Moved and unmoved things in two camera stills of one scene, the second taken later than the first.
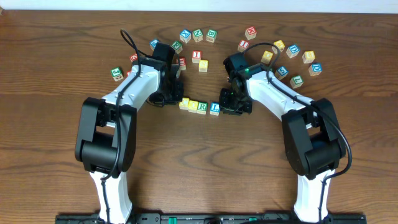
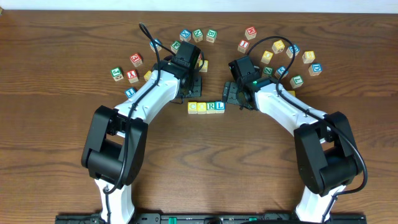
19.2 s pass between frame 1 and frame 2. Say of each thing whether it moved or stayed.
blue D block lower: stayed
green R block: moved
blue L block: moved
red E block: stayed
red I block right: stayed
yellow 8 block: stayed
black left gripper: moved
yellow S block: stayed
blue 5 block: stayed
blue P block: stayed
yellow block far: stayed
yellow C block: moved
